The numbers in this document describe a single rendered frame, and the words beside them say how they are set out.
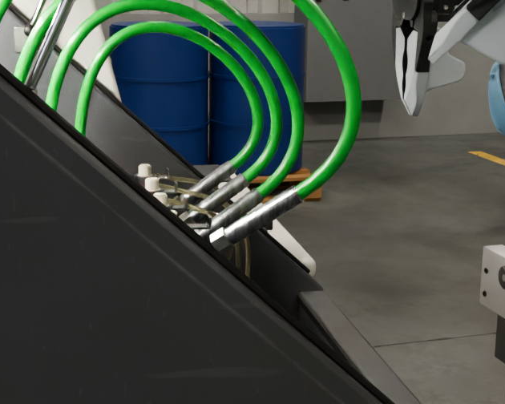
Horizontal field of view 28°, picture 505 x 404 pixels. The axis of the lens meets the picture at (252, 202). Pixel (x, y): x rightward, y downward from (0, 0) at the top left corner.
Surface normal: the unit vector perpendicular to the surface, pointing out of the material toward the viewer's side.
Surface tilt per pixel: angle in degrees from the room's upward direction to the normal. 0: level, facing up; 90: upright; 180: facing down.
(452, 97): 90
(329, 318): 0
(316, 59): 90
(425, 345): 0
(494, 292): 90
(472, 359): 0
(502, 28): 92
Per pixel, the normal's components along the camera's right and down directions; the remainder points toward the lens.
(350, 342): 0.01, -0.97
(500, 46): -0.20, 0.26
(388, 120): 0.30, 0.23
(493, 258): -0.95, 0.06
